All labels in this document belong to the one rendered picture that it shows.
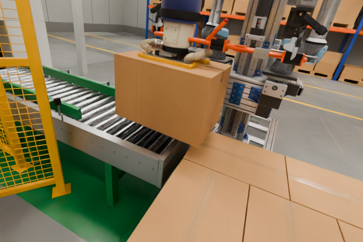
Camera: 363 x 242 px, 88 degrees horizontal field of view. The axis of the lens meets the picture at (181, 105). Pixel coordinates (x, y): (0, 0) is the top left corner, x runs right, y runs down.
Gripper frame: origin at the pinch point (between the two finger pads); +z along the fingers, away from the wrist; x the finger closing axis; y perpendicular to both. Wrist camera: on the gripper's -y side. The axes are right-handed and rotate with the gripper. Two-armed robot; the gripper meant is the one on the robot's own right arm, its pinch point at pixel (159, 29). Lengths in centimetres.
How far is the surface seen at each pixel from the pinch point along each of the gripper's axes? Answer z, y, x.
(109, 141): 61, 12, -62
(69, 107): 57, -35, -55
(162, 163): 60, 48, -60
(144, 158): 62, 36, -60
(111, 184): 96, 12, -63
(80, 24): 30, -248, 118
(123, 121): 65, -3, -34
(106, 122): 65, -12, -43
